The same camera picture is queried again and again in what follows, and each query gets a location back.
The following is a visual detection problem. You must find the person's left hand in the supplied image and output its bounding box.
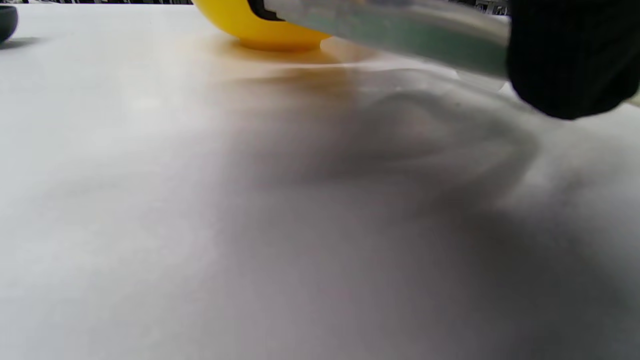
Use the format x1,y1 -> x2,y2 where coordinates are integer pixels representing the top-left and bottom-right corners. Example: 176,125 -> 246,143
507,0 -> 640,121

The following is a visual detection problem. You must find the clear lid with green seal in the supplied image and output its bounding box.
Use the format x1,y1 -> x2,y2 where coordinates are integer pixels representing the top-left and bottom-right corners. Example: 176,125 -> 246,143
262,0 -> 513,93

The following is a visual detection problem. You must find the yellow plastic bowl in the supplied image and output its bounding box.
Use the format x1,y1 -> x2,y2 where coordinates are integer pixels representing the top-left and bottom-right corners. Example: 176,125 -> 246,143
192,0 -> 333,52

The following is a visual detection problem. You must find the black long-handled spoon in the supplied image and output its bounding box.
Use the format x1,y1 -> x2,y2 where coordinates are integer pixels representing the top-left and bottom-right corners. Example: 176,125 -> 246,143
0,5 -> 19,45

